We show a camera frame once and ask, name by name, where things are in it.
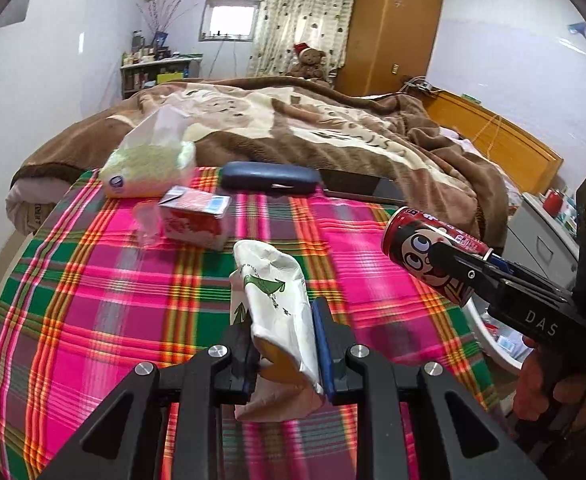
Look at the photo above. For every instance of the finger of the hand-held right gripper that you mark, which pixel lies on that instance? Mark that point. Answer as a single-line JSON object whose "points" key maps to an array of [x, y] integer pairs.
{"points": [[465, 272], [505, 262]]}

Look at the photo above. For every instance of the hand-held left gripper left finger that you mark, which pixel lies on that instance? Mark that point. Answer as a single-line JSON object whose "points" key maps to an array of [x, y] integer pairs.
{"points": [[243, 360]]}

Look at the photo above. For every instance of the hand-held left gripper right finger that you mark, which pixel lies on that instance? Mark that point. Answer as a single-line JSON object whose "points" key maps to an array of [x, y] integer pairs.
{"points": [[321, 340]]}

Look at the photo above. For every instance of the white trash bin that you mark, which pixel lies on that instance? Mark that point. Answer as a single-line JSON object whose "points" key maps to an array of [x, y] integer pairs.
{"points": [[480, 332]]}

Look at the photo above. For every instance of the red drink can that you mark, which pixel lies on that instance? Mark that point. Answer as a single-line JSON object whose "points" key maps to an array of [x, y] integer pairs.
{"points": [[413, 240]]}

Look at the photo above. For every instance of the white paper bag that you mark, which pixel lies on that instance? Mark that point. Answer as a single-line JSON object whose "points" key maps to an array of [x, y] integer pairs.
{"points": [[273, 300]]}

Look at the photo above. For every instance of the person's right hand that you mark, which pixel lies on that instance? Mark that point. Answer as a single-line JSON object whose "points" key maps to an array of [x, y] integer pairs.
{"points": [[533, 390]]}

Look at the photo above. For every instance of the white drawer cabinet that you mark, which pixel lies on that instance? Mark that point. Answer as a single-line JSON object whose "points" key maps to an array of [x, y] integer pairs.
{"points": [[538, 240]]}

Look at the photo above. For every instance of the red cup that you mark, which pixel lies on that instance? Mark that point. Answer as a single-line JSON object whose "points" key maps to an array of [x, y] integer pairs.
{"points": [[553, 202]]}

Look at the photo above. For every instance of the wooden bed headboard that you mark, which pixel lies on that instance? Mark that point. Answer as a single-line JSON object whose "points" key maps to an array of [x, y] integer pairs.
{"points": [[513, 145]]}

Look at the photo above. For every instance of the black smartphone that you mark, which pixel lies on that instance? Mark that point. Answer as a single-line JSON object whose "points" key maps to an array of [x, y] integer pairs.
{"points": [[358, 187]]}

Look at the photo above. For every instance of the red milk carton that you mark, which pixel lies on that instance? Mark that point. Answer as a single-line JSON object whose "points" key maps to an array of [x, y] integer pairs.
{"points": [[193, 220]]}

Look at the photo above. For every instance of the pink plaid bed sheet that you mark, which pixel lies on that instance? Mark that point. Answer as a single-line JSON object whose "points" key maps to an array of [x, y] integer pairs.
{"points": [[98, 300]]}

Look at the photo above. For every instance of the dark blue glasses case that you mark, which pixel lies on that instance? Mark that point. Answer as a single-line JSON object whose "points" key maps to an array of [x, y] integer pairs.
{"points": [[268, 177]]}

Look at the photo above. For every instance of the white power strip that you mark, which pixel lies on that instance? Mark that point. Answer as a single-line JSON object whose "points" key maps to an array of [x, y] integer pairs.
{"points": [[418, 84]]}

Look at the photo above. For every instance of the brown patterned blanket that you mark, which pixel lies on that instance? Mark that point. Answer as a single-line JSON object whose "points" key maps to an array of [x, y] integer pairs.
{"points": [[323, 125]]}

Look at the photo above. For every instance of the wooden wardrobe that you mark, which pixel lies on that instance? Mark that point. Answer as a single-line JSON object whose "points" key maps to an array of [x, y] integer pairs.
{"points": [[393, 25]]}

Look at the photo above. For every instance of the brown teddy bear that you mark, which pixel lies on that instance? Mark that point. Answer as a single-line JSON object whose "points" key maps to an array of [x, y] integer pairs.
{"points": [[310, 62]]}

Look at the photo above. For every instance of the cluttered storage shelf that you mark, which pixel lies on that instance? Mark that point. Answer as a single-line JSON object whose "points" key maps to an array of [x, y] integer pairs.
{"points": [[158, 77]]}

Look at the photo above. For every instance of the patterned window curtain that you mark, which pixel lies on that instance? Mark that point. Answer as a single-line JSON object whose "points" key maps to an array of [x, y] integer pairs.
{"points": [[298, 10]]}

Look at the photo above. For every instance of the dried branches in vase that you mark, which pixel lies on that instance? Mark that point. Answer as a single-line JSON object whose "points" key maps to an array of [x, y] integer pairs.
{"points": [[160, 15]]}

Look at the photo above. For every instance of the blue wall decoration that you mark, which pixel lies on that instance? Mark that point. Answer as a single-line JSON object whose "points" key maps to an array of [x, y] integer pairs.
{"points": [[580, 31]]}

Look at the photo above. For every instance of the small wall window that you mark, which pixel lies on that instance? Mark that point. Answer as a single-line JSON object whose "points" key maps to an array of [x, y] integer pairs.
{"points": [[230, 20]]}

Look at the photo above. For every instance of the white wall switch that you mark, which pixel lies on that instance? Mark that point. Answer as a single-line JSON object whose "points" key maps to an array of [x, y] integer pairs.
{"points": [[81, 42]]}

